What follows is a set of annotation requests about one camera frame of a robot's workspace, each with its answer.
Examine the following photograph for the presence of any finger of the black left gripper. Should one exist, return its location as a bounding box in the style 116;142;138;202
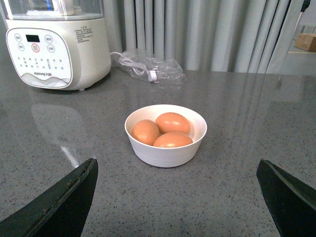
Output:
256;159;316;237
0;158;98;237

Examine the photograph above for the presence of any brown egg bowl left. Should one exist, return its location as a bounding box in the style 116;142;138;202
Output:
132;119;160;146

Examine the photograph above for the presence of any brown egg bowl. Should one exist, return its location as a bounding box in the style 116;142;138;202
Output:
132;119;160;146
155;112;191;134

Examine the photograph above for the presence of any brown egg in bowl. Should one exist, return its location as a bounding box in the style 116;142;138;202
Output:
153;132;193;148

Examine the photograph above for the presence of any brown egg bowl back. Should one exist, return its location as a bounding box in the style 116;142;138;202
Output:
155;112;191;134

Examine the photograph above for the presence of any cardboard box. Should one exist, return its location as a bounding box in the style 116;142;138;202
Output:
294;33;316;52

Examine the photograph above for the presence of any white bowl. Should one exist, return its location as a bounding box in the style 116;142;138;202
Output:
124;104;207;168

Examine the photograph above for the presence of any white soy milk maker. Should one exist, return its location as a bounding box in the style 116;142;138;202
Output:
0;0;111;90

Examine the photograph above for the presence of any clear plastic bag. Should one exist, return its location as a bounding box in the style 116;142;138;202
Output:
111;49;187;85

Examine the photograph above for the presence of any white power cord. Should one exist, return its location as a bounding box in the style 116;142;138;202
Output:
110;51;158;83

